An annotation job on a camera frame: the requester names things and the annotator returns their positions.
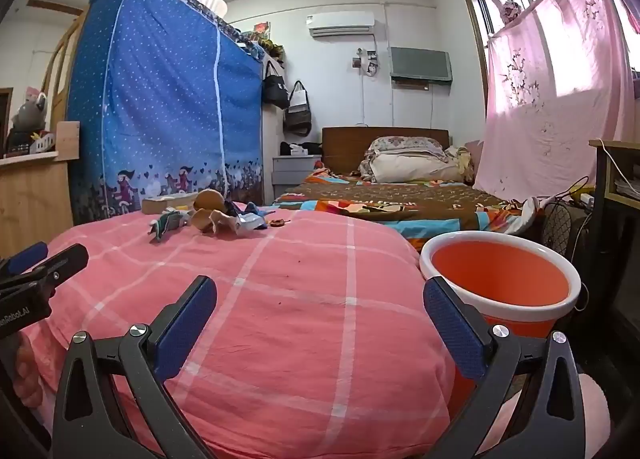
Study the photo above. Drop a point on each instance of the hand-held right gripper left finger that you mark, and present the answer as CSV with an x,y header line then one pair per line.
x,y
187,329

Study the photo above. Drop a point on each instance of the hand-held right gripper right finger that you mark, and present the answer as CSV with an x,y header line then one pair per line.
x,y
452,329

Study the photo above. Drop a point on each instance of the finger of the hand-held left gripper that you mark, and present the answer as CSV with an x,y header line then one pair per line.
x,y
65,261
27,256

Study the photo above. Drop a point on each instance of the orange bucket with white rim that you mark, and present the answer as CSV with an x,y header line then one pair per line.
x,y
500,274

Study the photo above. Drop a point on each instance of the grey wrapper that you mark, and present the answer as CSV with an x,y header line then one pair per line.
x,y
167,224

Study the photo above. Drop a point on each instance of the white printed sachet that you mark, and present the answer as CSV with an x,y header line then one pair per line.
x,y
224,221

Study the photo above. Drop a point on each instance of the round brown fruit shell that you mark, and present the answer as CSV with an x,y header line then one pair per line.
x,y
209,199

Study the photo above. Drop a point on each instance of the small orange scrap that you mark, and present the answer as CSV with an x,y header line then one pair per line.
x,y
277,223

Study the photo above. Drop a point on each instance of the person's left hand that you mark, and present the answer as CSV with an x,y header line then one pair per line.
x,y
27,374

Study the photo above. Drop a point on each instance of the light wooden cabinet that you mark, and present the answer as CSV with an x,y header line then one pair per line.
x,y
30,199

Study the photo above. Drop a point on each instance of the pink plaid blanket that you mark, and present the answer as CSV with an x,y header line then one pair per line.
x,y
300,314

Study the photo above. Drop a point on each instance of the small white yellow toy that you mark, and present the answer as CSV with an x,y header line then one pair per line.
x,y
42,143

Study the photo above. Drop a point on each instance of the wooden block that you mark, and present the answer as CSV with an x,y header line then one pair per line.
x,y
165,204

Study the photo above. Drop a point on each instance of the grey plush toy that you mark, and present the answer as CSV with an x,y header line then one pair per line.
x,y
27,119

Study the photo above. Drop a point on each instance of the colourful brown bedspread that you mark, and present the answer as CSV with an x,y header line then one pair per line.
x,y
400,194

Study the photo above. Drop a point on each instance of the black electric fan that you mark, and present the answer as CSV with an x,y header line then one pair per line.
x,y
560,229

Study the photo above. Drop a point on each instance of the cream pillow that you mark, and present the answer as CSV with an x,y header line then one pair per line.
x,y
415,169

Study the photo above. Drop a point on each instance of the pink fleece clothing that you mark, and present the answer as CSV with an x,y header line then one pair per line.
x,y
595,414

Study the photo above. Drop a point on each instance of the yellowish crumpled cloth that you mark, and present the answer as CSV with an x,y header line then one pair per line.
x,y
462,161

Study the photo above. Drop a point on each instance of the yellow power strip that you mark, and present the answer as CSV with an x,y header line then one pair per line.
x,y
582,198

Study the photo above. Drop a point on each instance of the grey nightstand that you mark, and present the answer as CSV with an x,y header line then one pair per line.
x,y
292,176

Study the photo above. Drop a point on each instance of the floral pillow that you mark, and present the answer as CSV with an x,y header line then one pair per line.
x,y
405,146

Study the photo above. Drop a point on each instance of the tall white cupboard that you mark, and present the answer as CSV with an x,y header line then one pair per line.
x,y
272,149

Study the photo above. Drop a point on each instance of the blue dotted fabric wardrobe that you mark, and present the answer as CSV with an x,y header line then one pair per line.
x,y
165,89

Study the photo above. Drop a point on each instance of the brown wooden headboard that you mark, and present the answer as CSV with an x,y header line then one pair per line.
x,y
350,149

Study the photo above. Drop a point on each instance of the white tissue box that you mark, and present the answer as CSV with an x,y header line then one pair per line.
x,y
298,150

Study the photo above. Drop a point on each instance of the black item on nightstand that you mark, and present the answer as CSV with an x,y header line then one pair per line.
x,y
315,148

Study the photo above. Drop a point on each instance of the stack of papers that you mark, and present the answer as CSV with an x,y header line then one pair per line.
x,y
627,189

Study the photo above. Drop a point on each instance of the grey hanging tote bag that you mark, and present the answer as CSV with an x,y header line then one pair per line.
x,y
298,114

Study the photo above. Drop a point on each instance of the black hanging bag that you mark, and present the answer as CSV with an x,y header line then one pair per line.
x,y
275,89

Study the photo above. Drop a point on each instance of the white lampshade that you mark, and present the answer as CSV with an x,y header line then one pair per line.
x,y
207,6

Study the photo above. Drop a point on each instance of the white air conditioner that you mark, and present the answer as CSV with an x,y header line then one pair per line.
x,y
340,24

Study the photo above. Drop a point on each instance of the wooden arched frame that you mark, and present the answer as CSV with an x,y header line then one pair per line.
x,y
60,69

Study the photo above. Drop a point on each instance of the wooden desk with black frame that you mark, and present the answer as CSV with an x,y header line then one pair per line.
x,y
620,151

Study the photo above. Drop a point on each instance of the green covered wall television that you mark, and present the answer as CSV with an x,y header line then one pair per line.
x,y
420,64

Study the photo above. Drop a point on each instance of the wall socket with plugs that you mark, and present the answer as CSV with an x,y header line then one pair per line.
x,y
365,61

